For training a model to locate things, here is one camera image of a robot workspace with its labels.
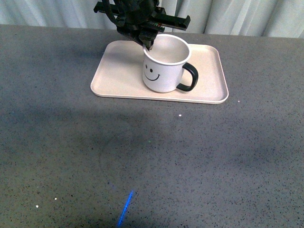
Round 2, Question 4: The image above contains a white pleated curtain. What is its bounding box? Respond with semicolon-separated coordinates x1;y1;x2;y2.
0;0;304;38

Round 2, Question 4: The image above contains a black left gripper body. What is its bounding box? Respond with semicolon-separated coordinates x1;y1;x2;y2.
94;0;190;43

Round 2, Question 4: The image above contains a white smiley mug black handle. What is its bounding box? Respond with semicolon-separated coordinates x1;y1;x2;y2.
142;34;199;93

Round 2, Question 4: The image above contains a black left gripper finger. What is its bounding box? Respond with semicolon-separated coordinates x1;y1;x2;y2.
139;29;157;50

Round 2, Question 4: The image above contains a beige rectangular tray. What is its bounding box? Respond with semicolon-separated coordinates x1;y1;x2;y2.
90;40;229;104

